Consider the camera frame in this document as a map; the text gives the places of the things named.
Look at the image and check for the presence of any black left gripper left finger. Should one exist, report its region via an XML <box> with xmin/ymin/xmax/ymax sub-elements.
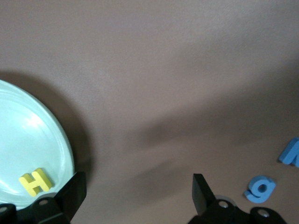
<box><xmin>0</xmin><ymin>172</ymin><xmax>87</xmax><ymax>224</ymax></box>

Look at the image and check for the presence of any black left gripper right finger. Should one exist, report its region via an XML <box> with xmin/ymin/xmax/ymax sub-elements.
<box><xmin>188</xmin><ymin>174</ymin><xmax>287</xmax><ymax>224</ymax></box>

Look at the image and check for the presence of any blue foam letter g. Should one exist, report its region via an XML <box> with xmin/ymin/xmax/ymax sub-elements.
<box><xmin>244</xmin><ymin>175</ymin><xmax>276</xmax><ymax>203</ymax></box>

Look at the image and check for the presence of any blue foam letter W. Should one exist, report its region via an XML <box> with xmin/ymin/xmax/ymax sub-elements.
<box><xmin>278</xmin><ymin>137</ymin><xmax>299</xmax><ymax>168</ymax></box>

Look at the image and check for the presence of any yellow foam letter H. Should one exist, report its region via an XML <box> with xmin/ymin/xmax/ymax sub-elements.
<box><xmin>18</xmin><ymin>167</ymin><xmax>54</xmax><ymax>197</ymax></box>

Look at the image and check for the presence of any green plate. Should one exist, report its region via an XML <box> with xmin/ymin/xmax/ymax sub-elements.
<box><xmin>0</xmin><ymin>79</ymin><xmax>75</xmax><ymax>212</ymax></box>

